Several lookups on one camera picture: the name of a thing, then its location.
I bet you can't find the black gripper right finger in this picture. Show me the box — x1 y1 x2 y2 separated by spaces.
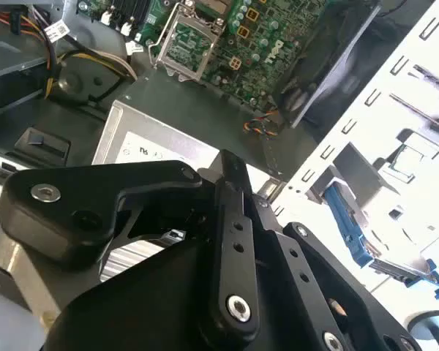
252 195 422 351

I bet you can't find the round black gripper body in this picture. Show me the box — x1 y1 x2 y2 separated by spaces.
43 235 296 351

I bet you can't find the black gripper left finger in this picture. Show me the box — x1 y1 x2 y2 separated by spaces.
0 149 261 343

